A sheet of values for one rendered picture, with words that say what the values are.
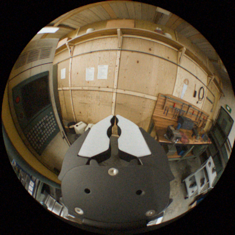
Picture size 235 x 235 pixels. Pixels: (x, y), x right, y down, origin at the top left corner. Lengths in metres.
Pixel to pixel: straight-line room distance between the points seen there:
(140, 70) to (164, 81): 0.50
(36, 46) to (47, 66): 0.34
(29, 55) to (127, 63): 1.53
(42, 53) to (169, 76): 1.91
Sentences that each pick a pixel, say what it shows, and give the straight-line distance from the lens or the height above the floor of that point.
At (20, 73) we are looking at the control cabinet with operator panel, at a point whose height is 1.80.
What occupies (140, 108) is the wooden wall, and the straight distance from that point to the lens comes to 1.68.
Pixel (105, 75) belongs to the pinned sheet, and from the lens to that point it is 1.63.
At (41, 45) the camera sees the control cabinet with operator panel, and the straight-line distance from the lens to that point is 0.89.
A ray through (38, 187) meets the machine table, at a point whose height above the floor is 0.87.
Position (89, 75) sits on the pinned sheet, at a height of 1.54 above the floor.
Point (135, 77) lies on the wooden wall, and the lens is 1.52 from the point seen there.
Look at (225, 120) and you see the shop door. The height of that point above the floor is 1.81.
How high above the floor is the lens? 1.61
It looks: 33 degrees down
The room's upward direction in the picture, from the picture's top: 7 degrees clockwise
